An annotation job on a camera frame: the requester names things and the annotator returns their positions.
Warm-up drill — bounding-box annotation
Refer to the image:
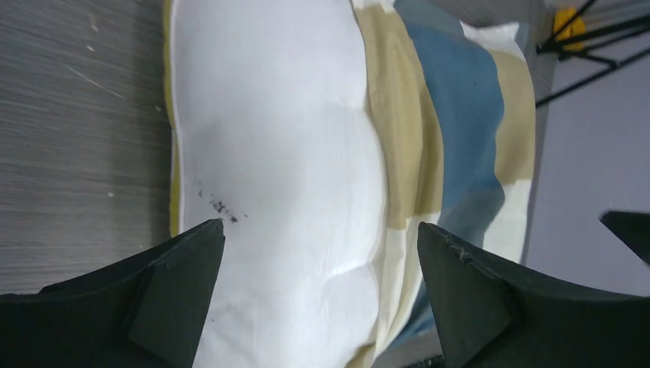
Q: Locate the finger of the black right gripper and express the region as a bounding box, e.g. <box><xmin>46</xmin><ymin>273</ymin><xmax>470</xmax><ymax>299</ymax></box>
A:
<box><xmin>599</xmin><ymin>210</ymin><xmax>650</xmax><ymax>265</ymax></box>

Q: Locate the white pillow with yellow edge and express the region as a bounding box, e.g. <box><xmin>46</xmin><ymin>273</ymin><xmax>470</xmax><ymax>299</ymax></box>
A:
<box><xmin>166</xmin><ymin>1</ymin><xmax>386</xmax><ymax>367</ymax></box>

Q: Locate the blue tan white checked pillowcase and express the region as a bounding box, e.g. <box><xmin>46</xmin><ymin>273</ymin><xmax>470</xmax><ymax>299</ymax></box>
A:
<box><xmin>341</xmin><ymin>1</ymin><xmax>536</xmax><ymax>367</ymax></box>

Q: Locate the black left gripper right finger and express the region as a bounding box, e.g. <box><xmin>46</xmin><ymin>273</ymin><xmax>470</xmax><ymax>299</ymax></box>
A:
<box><xmin>417</xmin><ymin>223</ymin><xmax>649</xmax><ymax>367</ymax></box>

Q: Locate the yellow box by tripod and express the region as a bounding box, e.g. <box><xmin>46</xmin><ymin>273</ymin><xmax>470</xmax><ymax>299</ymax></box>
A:
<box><xmin>553</xmin><ymin>8</ymin><xmax>586</xmax><ymax>41</ymax></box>

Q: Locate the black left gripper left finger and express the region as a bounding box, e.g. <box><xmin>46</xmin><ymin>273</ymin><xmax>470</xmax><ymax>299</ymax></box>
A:
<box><xmin>1</xmin><ymin>219</ymin><xmax>225</xmax><ymax>367</ymax></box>

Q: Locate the black tripod stand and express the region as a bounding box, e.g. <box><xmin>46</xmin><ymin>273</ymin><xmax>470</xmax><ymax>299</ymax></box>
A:
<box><xmin>535</xmin><ymin>1</ymin><xmax>649</xmax><ymax>109</ymax></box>

